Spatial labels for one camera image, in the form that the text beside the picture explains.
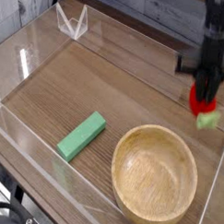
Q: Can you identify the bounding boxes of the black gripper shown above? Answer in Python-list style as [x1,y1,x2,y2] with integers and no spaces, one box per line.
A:
[175,36,224,103]

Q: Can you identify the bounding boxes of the red plush strawberry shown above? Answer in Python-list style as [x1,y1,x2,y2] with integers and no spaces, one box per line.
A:
[189,84,220,130]

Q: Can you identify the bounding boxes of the clear acrylic tray walls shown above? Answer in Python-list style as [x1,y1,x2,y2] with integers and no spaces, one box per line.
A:
[0,0,224,224]

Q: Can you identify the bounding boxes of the round wooden bowl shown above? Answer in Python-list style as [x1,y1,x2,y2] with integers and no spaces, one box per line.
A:
[112,124,198,224]

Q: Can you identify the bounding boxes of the green rectangular block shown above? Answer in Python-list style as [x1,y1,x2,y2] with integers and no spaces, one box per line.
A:
[57,112,106,162]

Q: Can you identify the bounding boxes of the clear acrylic corner bracket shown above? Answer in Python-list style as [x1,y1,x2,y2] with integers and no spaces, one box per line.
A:
[55,4,88,41]

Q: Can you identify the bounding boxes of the black table clamp mount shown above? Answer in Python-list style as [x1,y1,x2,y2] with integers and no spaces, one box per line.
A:
[9,183,41,224]

